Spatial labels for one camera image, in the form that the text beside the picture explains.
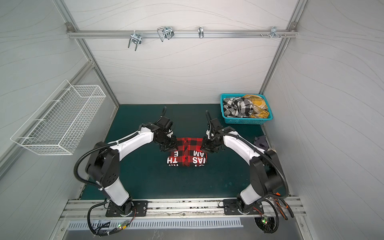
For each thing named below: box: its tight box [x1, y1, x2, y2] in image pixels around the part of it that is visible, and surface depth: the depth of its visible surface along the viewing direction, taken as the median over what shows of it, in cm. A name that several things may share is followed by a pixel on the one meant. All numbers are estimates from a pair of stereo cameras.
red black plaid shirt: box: [166, 137, 208, 167], surface depth 89 cm
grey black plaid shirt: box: [223, 97, 254, 118], surface depth 108 cm
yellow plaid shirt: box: [243, 94, 270, 119], surface depth 107 cm
